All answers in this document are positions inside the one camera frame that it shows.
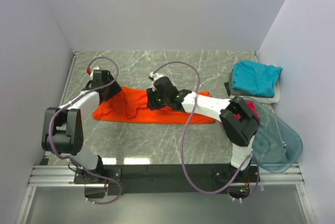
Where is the magenta t shirt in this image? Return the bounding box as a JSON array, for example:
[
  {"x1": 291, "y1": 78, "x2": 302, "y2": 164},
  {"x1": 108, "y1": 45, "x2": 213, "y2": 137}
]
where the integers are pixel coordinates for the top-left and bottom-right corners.
[{"x1": 235, "y1": 101, "x2": 261, "y2": 120}]

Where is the grey folded t shirt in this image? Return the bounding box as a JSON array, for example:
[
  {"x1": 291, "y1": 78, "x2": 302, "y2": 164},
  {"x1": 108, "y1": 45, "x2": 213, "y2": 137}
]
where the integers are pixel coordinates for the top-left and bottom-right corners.
[{"x1": 228, "y1": 71, "x2": 235, "y2": 93}]

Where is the aluminium frame rail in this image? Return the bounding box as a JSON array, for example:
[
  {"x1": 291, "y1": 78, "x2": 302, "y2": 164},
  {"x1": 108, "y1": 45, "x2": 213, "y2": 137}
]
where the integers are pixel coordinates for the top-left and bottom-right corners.
[{"x1": 27, "y1": 51, "x2": 79, "y2": 187}]

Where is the blue transparent plastic bin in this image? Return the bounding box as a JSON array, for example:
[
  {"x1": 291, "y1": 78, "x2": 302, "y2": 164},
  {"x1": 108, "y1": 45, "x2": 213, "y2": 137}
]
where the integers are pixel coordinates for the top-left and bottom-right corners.
[{"x1": 243, "y1": 97, "x2": 303, "y2": 173}]

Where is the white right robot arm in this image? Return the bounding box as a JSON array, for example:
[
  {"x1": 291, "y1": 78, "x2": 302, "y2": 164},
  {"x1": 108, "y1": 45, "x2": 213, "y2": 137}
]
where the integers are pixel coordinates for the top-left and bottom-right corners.
[{"x1": 147, "y1": 73, "x2": 260, "y2": 182}]

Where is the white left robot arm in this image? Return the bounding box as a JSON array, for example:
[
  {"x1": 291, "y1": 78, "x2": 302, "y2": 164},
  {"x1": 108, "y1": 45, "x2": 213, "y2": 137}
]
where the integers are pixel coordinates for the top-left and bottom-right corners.
[{"x1": 41, "y1": 69, "x2": 122, "y2": 183}]

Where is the black base crossbar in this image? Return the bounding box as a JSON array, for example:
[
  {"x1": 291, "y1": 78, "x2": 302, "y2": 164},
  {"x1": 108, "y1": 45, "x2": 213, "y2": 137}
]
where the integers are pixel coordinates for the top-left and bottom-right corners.
[{"x1": 74, "y1": 164, "x2": 259, "y2": 196}]

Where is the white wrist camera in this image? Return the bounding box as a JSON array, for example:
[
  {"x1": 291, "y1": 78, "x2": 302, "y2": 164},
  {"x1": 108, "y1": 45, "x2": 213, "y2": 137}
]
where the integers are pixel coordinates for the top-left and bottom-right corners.
[
  {"x1": 86, "y1": 66, "x2": 100, "y2": 76},
  {"x1": 149, "y1": 72, "x2": 163, "y2": 82}
]

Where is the teal folded t shirt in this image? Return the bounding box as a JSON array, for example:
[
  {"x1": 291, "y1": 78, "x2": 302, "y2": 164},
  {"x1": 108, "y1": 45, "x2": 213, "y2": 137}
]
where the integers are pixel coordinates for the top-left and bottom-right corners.
[{"x1": 232, "y1": 60, "x2": 283, "y2": 97}]

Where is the teal grey t shirt in bin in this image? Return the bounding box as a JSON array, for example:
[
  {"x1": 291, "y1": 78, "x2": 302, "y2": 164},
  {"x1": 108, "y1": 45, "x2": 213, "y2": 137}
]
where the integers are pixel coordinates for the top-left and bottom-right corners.
[{"x1": 252, "y1": 128, "x2": 287, "y2": 165}]

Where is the white folded t shirt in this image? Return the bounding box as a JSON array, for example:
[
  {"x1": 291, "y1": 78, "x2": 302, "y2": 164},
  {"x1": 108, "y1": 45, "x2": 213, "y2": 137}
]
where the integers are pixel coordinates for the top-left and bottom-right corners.
[{"x1": 228, "y1": 83, "x2": 280, "y2": 104}]

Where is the orange t shirt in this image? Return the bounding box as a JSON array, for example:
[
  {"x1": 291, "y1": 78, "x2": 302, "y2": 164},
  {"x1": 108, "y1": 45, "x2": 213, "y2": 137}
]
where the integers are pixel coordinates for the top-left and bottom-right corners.
[{"x1": 92, "y1": 85, "x2": 216, "y2": 125}]

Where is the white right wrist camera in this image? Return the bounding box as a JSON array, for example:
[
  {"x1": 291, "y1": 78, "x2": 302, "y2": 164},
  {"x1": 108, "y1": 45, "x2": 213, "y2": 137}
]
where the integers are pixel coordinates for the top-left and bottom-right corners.
[{"x1": 149, "y1": 72, "x2": 163, "y2": 82}]

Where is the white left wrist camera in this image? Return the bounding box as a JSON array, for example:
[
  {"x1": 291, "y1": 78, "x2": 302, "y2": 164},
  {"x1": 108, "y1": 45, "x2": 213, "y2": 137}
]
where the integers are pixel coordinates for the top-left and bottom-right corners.
[{"x1": 86, "y1": 66, "x2": 100, "y2": 76}]

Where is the dark green folded t shirt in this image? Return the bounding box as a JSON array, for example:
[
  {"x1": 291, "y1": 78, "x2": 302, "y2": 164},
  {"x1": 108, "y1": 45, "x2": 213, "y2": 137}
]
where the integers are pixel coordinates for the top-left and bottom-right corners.
[{"x1": 224, "y1": 82, "x2": 231, "y2": 97}]

